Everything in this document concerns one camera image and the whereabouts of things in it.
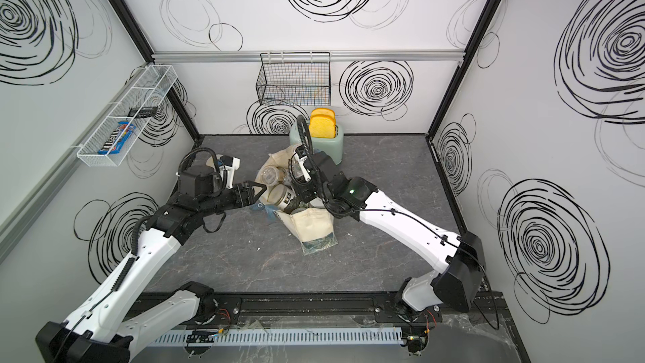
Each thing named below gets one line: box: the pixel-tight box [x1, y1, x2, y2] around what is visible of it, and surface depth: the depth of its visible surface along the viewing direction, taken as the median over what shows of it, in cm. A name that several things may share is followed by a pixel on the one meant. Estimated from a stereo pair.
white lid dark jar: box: [267, 184, 297, 210], surface depth 84 cm
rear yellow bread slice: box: [309, 107, 336, 121], surface depth 100 cm
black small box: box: [127, 105, 158, 119], surface depth 80 cm
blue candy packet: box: [97, 121, 137, 156], surface depth 72 cm
